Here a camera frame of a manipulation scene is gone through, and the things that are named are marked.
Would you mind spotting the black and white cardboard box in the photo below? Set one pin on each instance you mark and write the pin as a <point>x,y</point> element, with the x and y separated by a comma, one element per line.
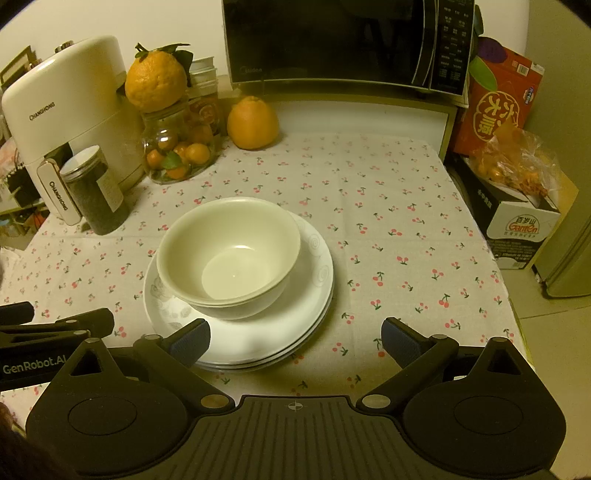
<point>517,230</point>

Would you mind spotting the large blue patterned plate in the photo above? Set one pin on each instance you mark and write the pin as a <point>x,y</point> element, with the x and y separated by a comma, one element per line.
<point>258,366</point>

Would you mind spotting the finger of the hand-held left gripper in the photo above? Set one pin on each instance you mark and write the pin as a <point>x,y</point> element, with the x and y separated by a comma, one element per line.
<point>78,325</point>
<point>16,314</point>

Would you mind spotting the white air fryer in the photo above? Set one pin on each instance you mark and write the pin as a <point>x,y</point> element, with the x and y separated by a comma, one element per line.
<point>64,101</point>

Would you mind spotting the black microwave oven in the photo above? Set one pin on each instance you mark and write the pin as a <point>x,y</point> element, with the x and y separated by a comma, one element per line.
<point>323,41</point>

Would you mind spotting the white low shelf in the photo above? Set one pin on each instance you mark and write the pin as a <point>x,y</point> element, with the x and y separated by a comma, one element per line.
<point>369,115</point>

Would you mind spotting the white floral print plate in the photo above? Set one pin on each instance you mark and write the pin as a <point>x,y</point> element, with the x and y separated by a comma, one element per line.
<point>307,277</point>

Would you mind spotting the large orange with leaves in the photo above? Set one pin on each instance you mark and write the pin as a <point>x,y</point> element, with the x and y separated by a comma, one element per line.
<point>154,83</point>

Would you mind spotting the stack of round tins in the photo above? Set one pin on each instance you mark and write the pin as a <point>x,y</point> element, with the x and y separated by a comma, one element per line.
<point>203,71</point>

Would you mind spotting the beige cabinet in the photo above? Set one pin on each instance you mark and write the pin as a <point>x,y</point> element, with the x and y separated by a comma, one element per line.
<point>568,207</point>

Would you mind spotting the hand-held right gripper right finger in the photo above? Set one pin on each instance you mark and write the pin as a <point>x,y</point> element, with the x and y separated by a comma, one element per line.
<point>399,341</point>

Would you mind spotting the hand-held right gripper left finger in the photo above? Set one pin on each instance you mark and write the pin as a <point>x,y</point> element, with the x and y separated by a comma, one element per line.
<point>189,341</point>

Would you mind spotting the red cardboard box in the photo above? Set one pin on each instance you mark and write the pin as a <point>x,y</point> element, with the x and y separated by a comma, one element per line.
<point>494,110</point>

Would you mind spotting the cherry print tablecloth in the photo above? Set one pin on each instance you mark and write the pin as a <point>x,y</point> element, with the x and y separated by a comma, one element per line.
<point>392,254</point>

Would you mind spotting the plastic bag of oranges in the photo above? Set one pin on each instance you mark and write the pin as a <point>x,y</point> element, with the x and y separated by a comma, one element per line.
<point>521,161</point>

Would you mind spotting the large orange citrus fruit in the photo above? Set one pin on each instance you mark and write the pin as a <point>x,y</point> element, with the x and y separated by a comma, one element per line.
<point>253,124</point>

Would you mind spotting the jar of dark tea leaves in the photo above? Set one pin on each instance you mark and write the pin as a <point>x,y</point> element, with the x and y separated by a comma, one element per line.
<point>99,203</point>

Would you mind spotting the framed picture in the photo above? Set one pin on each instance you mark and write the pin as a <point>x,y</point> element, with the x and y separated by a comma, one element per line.
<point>18,64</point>

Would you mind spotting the glass jar of kumquats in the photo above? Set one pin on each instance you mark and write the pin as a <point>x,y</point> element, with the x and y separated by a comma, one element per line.
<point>175,152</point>

